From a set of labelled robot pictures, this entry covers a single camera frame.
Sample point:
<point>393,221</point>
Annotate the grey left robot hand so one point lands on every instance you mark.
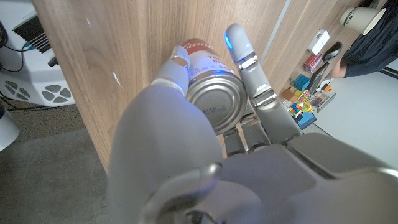
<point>174,149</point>

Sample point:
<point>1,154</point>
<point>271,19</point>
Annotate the red white soup can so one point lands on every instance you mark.
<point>214,99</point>

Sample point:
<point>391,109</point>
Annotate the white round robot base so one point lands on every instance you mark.
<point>37,84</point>

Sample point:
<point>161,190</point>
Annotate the colourful puzzle cube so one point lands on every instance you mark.
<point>295,109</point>

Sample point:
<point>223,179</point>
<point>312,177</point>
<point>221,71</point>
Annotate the small blue box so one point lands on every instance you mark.
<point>306,120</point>

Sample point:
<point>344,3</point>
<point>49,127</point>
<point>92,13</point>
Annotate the blue cube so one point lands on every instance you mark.
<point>301,82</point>

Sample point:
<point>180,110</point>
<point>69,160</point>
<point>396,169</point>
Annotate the black keyboard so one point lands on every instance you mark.
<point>317,79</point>

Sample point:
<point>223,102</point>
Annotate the small red box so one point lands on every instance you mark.
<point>312,63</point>

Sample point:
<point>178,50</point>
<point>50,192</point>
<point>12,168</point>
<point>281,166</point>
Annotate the small white flat box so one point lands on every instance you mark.
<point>318,41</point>

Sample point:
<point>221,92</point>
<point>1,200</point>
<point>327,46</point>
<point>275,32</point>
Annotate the black finned electronics module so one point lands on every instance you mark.
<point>32,32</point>

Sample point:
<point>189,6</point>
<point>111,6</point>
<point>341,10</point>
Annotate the black computer mouse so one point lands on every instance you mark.
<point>332,51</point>

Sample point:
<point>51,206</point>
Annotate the seated person dark shirt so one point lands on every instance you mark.
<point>370,46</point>

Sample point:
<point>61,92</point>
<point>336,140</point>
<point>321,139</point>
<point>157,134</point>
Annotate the white paper cup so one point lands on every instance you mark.
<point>360,18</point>

